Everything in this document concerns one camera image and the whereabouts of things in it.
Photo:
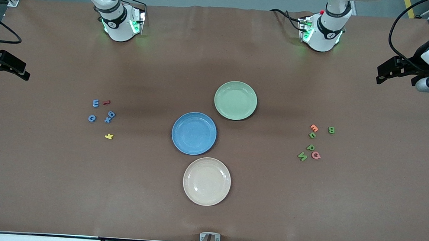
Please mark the green foam letter U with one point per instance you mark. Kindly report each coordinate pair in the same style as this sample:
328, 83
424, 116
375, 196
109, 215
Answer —
310, 133

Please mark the blue plate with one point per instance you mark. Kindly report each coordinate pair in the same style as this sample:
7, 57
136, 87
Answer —
193, 141

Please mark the blue foam letter X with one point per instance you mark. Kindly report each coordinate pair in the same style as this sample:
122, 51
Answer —
107, 120

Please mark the green foam letter P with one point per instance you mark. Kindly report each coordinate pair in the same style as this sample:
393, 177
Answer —
310, 147

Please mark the beige plate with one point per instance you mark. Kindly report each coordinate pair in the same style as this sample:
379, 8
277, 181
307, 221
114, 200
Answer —
207, 181

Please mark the orange foam letter E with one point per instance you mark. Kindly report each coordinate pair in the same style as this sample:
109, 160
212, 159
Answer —
313, 128

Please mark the pink foam letter Q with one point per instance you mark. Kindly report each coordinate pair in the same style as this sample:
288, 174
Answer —
312, 155

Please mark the blue foam letter G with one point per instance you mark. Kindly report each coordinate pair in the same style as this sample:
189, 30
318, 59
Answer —
109, 113

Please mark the green plate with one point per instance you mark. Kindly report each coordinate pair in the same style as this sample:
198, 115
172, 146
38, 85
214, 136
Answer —
235, 107

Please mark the yellow foam letter K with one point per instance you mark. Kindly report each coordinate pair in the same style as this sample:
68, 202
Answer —
108, 136

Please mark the blue foam letter C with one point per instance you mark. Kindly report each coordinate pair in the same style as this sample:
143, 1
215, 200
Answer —
89, 118

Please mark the brown table cover sheet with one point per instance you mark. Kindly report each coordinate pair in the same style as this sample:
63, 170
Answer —
46, 184

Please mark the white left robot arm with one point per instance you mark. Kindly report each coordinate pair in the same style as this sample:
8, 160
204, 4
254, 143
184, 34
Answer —
325, 38

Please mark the green foam letter B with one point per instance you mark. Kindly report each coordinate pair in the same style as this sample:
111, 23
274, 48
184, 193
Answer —
329, 130

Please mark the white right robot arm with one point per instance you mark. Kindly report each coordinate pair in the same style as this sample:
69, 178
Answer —
117, 29

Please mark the blue foam letter E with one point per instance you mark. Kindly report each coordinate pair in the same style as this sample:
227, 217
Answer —
95, 103

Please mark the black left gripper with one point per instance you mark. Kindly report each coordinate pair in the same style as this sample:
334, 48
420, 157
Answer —
413, 68

